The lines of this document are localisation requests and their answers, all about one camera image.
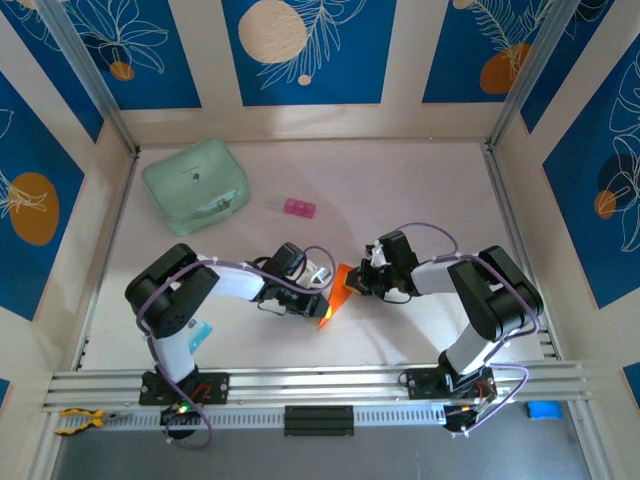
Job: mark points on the orange square paper sheet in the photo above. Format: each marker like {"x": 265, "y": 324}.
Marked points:
{"x": 340, "y": 295}

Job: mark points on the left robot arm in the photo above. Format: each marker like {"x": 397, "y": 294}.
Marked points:
{"x": 165, "y": 305}

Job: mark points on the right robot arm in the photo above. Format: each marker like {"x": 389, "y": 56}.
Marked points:
{"x": 495, "y": 305}

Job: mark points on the pink and clear pill box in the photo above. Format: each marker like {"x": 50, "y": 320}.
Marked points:
{"x": 299, "y": 207}

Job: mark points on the light blue wipes packet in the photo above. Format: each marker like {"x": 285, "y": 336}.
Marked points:
{"x": 202, "y": 334}

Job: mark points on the mint green zip case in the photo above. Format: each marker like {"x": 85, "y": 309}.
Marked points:
{"x": 195, "y": 175}

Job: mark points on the blue sponge block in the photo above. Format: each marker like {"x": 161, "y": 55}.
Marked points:
{"x": 544, "y": 410}

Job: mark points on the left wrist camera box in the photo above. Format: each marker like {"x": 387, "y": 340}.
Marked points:
{"x": 320, "y": 276}

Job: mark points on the aluminium mounting rail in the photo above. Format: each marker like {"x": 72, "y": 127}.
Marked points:
{"x": 320, "y": 382}

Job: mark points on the black ribbed bracket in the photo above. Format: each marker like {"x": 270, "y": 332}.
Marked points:
{"x": 319, "y": 421}

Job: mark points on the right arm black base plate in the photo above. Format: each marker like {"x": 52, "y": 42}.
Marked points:
{"x": 422, "y": 385}

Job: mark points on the aluminium side rail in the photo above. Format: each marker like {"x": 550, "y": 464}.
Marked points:
{"x": 102, "y": 280}
{"x": 510, "y": 210}

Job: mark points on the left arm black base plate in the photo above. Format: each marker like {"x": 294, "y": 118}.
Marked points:
{"x": 215, "y": 389}

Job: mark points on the aluminium frame post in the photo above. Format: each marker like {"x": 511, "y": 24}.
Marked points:
{"x": 85, "y": 65}
{"x": 540, "y": 70}

